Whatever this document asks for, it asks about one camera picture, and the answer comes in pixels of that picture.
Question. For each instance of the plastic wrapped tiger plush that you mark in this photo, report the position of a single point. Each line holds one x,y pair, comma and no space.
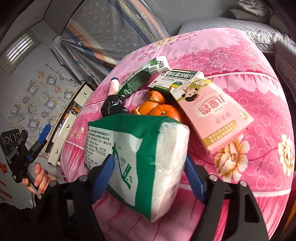
256,7

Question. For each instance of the grey quilted sofa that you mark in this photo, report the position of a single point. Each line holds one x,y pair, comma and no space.
273,38

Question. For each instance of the person's left hand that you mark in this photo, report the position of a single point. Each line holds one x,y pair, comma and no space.
43,178

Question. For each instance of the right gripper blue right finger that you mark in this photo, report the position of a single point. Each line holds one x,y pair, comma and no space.
196,176

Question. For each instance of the wall vent window blind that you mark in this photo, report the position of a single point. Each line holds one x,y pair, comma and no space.
18,50

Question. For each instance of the green tissue pack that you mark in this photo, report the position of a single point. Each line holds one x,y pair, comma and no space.
150,154

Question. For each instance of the orange tangerine back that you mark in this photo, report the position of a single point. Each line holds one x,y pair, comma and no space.
154,99

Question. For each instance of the pink floral table cover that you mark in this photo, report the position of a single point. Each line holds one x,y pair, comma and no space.
264,156

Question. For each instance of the white black cabinet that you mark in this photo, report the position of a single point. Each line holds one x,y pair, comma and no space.
65,122

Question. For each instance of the pink cream tube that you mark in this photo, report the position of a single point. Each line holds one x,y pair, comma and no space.
114,86

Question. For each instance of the black sleeve left forearm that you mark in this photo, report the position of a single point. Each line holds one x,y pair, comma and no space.
49,220

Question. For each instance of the black plastic bag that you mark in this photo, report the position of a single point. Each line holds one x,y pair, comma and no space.
114,104

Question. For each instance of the grey bolster pillow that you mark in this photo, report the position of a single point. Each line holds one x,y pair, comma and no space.
240,14

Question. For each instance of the cartoon wall sticker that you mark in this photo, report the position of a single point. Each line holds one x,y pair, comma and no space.
42,101

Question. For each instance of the striped cloth covered wardrobe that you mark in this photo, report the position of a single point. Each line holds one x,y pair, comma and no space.
101,33

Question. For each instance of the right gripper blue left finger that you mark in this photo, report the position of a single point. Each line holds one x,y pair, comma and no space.
99,177

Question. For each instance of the orange tangerine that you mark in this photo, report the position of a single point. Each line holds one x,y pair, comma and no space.
166,110
154,99

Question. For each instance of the green white medicine box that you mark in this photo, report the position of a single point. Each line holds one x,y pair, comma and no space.
173,79

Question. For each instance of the green milk carton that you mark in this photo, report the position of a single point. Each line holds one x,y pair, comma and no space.
141,76

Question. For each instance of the orange tangerine front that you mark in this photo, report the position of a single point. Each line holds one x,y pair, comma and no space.
166,110

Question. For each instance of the pink cartoon box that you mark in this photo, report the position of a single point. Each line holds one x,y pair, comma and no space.
215,116

